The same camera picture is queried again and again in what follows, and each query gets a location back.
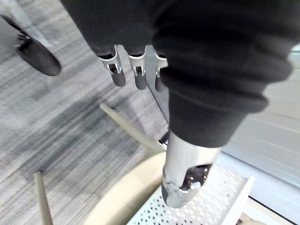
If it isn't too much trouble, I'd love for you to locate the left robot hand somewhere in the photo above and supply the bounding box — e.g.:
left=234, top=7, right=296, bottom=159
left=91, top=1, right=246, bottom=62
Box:
left=60, top=0, right=300, bottom=209

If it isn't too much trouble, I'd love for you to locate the white perforated laundry basket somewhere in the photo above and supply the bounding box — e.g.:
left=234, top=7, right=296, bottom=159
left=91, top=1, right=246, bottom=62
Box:
left=126, top=164, right=256, bottom=225

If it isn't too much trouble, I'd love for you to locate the beige stool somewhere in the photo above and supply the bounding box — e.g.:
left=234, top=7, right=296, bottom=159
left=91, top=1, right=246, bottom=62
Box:
left=34, top=103, right=168, bottom=225

